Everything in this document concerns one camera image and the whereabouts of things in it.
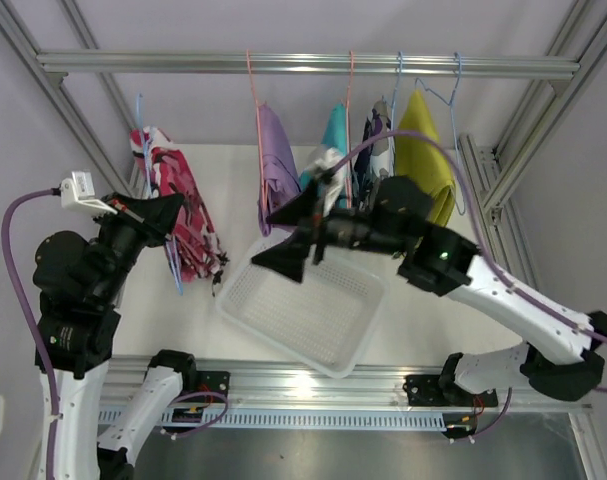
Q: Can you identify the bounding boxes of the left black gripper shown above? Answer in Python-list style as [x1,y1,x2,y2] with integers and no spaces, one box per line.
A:
[90,191,183,307]

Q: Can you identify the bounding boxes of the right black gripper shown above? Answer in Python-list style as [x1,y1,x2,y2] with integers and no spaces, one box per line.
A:
[249,179,405,286]

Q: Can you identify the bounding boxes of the light blue wire hanger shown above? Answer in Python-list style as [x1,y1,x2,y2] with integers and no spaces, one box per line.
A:
[134,92,185,296]

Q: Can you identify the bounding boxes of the pink camouflage trousers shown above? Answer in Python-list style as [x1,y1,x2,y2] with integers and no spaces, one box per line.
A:
[130,127,229,292]

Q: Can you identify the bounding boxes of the lilac purple trousers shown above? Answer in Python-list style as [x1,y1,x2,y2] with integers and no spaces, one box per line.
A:
[257,104,301,237]

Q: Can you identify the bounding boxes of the pink wire hanger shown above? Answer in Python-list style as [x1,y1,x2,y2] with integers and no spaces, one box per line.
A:
[340,49,357,211]
[245,49,267,212]

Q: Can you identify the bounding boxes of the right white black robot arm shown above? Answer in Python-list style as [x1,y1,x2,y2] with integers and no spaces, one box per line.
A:
[251,174,607,405]

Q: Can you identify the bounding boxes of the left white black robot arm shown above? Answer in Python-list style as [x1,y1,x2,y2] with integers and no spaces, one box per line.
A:
[33,193,199,479]

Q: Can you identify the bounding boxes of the teal trousers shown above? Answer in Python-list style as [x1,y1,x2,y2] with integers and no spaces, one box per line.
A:
[299,103,352,208]

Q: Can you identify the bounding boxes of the purple white patterned trousers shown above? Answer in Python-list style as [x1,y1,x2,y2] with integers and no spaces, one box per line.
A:
[353,99,394,210]

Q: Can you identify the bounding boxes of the olive yellow trousers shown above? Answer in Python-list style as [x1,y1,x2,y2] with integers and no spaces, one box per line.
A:
[394,89,456,226]

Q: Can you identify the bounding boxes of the white plastic basket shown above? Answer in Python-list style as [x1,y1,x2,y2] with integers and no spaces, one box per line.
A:
[216,229,389,379]

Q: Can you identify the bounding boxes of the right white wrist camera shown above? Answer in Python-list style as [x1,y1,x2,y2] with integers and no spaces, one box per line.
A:
[299,145,348,215]

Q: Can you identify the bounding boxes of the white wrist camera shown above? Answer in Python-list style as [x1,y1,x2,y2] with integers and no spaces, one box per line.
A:
[60,171,117,218]
[299,145,348,215]

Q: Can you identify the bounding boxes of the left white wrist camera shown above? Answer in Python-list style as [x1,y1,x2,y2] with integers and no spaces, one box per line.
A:
[60,171,117,218]

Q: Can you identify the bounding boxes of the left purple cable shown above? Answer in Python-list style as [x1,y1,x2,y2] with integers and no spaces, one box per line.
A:
[0,187,67,480]

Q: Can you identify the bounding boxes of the aluminium frame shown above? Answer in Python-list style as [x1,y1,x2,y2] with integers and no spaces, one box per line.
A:
[0,0,607,480]

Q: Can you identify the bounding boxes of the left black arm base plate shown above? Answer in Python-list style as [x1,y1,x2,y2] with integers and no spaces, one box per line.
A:
[196,370,231,405]

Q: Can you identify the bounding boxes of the aluminium hanging rail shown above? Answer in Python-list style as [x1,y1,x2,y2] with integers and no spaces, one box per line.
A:
[36,49,580,80]

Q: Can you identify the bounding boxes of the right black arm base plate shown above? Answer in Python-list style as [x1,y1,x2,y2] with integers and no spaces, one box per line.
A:
[403,374,498,407]

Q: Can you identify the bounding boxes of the white slotted cable duct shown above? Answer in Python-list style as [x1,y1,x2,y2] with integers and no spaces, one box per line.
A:
[97,409,447,431]

